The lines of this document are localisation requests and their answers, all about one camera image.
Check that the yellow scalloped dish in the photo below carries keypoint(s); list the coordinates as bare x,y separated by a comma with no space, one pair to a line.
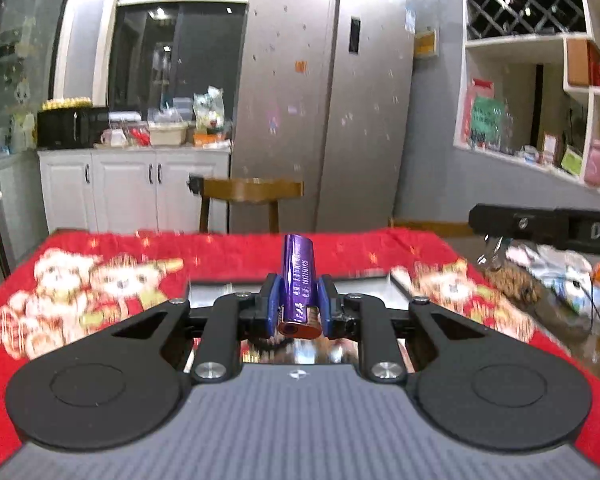
65,103

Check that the white cup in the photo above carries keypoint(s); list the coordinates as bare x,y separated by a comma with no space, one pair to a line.
111,137

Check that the brown cardboard box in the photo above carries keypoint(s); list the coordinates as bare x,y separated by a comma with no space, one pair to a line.
579,62

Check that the black framed window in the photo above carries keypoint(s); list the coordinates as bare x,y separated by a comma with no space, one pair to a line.
130,60

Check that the clear glass jar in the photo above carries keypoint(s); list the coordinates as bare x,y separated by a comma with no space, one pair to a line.
494,252

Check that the silver refrigerator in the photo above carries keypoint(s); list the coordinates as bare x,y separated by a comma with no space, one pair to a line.
330,110

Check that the doll fridge sticker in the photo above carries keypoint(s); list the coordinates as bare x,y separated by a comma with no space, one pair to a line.
274,120

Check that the white wall shelf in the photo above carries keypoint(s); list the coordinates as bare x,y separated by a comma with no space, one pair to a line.
577,40

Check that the white cabinet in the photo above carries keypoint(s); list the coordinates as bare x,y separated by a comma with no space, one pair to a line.
130,190

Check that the cream basin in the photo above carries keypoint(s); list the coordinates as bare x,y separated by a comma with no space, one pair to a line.
167,132

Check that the clear plastic container stack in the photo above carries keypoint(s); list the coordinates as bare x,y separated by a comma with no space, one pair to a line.
180,109

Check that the brown woven trivet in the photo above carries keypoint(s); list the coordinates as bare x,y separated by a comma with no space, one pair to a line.
512,282

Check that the pink bottle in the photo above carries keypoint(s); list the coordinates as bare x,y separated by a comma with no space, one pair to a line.
595,162

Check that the wooden chair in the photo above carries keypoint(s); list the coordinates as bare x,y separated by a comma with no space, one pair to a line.
250,190

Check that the orange fridge sticker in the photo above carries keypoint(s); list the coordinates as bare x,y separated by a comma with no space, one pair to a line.
301,66

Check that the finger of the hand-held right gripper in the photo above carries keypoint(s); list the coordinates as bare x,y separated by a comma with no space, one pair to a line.
519,222

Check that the printed plastic bag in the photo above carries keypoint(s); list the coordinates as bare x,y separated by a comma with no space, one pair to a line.
209,110

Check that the yellow white wall box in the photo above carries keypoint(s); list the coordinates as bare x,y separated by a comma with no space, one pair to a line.
426,42

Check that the black cardboard box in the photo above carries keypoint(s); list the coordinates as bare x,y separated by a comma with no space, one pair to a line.
215,287

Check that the small photo frame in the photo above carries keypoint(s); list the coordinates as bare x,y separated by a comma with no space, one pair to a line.
550,149

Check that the red bear printed blanket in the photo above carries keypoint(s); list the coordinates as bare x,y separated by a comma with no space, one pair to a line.
379,250

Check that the white plastic wrapper pile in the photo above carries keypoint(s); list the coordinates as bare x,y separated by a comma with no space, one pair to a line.
554,270

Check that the orange box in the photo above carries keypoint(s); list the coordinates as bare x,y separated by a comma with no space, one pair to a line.
210,141

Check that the black microwave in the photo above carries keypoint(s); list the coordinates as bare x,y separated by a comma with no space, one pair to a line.
70,127

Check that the glass sliding door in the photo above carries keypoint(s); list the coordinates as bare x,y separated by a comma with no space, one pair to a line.
20,60

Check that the purple battery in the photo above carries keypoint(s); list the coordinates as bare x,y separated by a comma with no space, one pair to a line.
297,280

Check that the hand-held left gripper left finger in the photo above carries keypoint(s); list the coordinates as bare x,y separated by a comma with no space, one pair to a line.
272,305

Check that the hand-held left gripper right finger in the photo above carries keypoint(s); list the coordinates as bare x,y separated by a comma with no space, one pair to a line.
325,305

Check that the green card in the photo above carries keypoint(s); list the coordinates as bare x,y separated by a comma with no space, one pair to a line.
570,160

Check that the red plastic bag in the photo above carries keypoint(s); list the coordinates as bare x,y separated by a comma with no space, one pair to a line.
139,136

